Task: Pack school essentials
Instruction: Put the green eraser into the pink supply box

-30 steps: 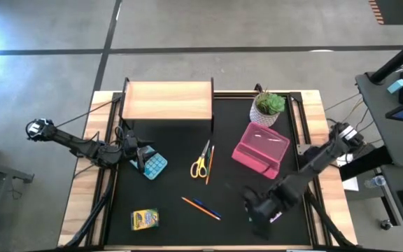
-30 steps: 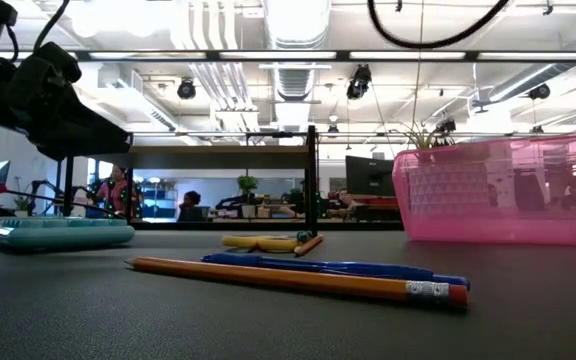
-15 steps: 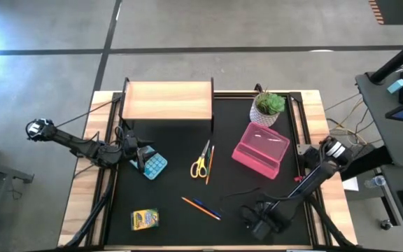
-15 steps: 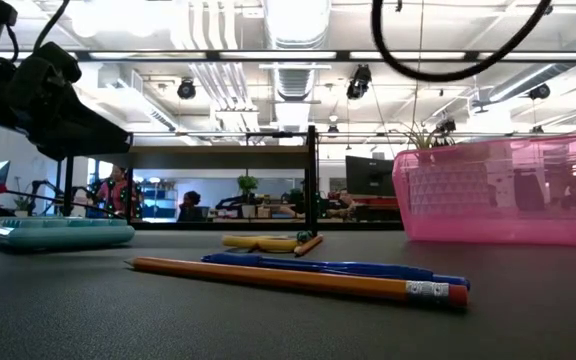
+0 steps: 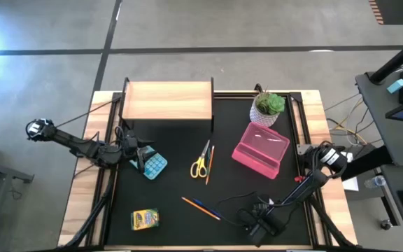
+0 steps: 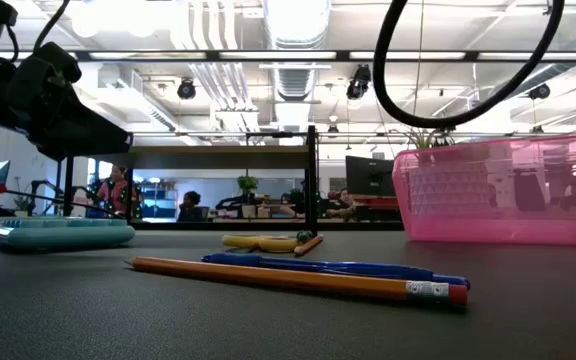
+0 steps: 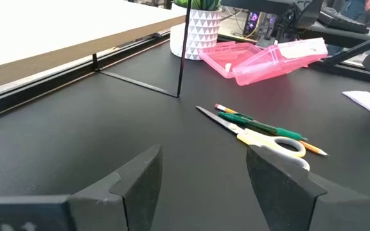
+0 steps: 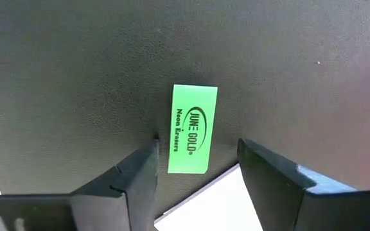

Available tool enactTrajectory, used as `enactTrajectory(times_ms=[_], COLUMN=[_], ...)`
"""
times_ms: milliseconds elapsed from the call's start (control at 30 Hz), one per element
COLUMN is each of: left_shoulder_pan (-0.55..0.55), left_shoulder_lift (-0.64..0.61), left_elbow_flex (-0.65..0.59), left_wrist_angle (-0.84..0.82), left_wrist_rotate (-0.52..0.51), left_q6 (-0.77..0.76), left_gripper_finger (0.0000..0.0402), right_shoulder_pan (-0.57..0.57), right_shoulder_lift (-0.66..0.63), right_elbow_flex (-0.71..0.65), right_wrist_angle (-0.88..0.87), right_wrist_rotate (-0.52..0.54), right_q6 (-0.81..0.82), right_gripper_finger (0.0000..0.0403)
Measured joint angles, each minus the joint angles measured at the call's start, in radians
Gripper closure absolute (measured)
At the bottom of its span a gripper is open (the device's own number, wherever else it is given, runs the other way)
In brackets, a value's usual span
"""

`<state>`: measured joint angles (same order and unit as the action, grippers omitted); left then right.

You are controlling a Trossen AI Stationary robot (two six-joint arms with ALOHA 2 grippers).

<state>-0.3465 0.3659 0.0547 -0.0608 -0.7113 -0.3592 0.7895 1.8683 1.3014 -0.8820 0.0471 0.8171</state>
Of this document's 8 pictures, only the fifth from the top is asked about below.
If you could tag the black metal table frame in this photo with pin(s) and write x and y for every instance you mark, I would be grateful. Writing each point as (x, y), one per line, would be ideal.
(233, 94)

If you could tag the white paper sheet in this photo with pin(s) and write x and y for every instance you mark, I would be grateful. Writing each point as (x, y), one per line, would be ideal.
(350, 184)

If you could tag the thin black rod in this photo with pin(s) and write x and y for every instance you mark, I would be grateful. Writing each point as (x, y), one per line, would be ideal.
(89, 112)

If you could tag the wooden shelf with black legs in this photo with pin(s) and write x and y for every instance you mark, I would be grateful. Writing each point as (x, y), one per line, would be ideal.
(166, 101)

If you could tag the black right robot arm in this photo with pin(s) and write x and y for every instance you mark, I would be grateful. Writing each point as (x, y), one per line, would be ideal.
(310, 182)

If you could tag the black caster wheel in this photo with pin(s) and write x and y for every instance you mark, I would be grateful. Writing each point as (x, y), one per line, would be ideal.
(385, 224)

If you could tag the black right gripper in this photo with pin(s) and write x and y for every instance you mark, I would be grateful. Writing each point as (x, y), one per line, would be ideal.
(266, 220)

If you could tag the clear water bottle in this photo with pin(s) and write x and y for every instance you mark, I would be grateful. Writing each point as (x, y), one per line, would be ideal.
(374, 182)

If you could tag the pink translucent pencil case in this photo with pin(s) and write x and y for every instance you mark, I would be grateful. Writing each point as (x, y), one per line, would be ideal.
(257, 157)

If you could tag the yellow green crayon box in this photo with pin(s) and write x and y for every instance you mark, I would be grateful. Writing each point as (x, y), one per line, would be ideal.
(145, 220)

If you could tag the white patterned plant pot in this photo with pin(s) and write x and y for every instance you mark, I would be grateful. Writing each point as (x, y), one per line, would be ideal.
(261, 117)

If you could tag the blue pen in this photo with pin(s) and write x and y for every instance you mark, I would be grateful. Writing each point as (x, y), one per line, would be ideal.
(206, 208)

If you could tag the teal plastic lid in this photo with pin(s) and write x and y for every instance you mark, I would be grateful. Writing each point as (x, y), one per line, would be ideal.
(156, 166)

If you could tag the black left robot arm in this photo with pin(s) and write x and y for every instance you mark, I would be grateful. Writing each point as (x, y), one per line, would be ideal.
(82, 147)

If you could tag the black pole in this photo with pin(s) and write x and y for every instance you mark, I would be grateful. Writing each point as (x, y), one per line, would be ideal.
(397, 59)

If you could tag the light blue small box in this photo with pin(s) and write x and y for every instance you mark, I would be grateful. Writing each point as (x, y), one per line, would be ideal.
(396, 86)

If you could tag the green succulent plant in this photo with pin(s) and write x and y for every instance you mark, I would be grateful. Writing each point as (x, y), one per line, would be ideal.
(271, 103)

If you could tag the black table mat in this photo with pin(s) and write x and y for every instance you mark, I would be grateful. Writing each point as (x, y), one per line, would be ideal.
(173, 217)

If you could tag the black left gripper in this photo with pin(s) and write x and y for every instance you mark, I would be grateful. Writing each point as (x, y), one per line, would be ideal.
(131, 145)

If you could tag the green pen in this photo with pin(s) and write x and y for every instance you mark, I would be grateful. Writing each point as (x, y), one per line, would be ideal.
(208, 157)

